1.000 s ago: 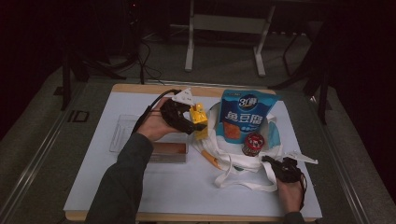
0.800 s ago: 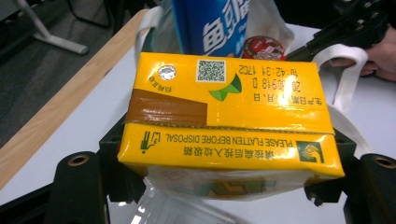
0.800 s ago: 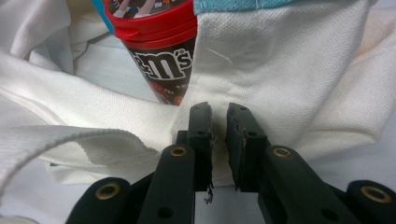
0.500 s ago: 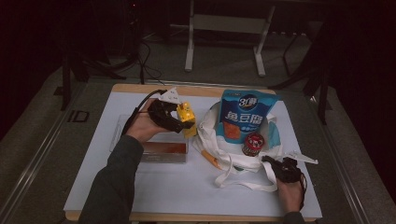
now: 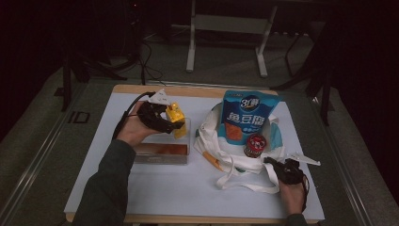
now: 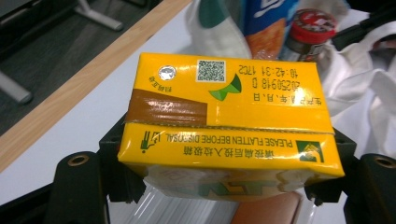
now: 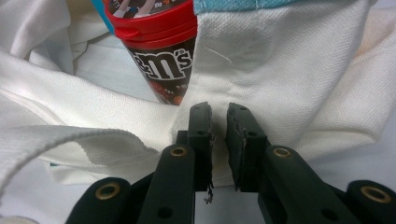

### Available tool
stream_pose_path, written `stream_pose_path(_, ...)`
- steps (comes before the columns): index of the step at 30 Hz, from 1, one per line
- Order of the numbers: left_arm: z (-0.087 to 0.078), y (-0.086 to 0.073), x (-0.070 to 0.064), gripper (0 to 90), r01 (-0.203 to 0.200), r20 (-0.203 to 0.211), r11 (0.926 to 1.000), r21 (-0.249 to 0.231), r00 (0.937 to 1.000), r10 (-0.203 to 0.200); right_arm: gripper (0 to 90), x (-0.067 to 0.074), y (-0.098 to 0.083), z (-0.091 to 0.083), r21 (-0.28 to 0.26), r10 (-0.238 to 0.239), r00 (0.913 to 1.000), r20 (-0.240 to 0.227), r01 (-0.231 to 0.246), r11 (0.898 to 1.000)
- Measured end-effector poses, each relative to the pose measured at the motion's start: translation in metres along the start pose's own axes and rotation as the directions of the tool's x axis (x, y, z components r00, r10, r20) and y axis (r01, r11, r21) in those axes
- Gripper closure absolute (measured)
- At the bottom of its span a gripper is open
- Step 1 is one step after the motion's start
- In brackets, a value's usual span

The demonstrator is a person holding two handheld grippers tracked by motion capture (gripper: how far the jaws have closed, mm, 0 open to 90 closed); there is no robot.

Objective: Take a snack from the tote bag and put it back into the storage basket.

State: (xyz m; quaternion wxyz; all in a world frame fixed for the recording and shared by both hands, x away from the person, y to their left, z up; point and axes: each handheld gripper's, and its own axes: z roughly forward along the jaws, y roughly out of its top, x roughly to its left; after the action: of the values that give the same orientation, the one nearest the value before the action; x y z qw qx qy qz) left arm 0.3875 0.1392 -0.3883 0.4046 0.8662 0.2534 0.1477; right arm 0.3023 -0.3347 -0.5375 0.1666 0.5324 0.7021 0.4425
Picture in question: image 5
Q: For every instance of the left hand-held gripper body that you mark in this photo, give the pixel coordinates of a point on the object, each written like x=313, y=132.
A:
x=147, y=114

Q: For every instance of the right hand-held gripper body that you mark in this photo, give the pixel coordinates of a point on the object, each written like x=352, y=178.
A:
x=290, y=172

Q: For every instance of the clear plastic tray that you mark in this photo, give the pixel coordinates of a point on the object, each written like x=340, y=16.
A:
x=185, y=138

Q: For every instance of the red can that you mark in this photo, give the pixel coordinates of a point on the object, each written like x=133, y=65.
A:
x=254, y=146

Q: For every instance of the white canvas tote bag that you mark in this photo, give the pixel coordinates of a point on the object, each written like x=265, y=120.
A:
x=238, y=160

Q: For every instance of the blue snack pouch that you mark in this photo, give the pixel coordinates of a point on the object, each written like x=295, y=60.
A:
x=247, y=119

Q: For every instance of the person's left hand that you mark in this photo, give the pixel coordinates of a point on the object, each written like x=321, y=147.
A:
x=133, y=128

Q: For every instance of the person's right hand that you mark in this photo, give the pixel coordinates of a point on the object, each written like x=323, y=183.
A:
x=293, y=197

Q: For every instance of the white table mat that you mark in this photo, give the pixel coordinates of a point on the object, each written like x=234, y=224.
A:
x=188, y=194

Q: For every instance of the black stand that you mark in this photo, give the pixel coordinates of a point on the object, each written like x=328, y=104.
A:
x=326, y=94
x=66, y=81

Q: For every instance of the white metal stand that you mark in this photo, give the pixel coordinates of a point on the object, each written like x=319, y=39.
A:
x=230, y=24

